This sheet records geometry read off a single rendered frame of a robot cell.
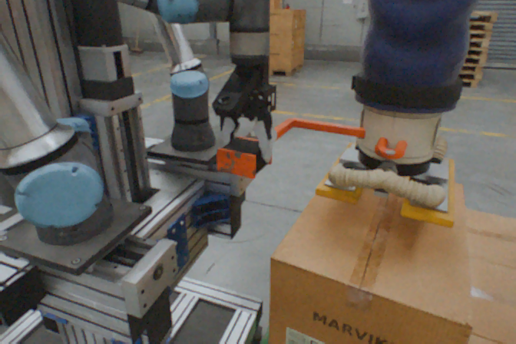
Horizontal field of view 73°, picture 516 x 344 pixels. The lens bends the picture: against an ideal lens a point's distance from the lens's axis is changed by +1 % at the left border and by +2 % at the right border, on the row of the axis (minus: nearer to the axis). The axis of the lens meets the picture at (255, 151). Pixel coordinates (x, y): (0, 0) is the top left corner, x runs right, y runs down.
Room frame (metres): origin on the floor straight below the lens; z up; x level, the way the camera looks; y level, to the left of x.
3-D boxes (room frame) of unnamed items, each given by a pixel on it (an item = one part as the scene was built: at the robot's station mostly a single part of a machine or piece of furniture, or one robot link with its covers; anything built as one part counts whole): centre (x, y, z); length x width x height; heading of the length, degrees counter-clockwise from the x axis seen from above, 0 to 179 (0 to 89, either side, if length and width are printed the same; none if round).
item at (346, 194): (0.84, -0.26, 1.08); 0.34 x 0.10 x 0.05; 152
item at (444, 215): (0.76, -0.43, 1.08); 0.34 x 0.10 x 0.05; 152
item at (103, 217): (0.63, 0.38, 1.09); 0.15 x 0.15 x 0.10
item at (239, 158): (0.65, 0.02, 1.18); 0.09 x 0.08 x 0.05; 62
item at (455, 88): (0.80, -0.35, 1.30); 0.23 x 0.23 x 0.04
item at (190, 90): (1.10, 0.21, 1.20); 0.13 x 0.12 x 0.14; 5
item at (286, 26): (8.40, -0.52, 0.87); 1.21 x 1.02 x 1.74; 159
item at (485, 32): (7.23, -3.92, 0.65); 1.29 x 1.10 x 1.31; 159
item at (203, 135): (1.09, 0.21, 1.09); 0.15 x 0.15 x 0.10
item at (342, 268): (0.80, -0.35, 0.74); 0.60 x 0.40 x 0.40; 153
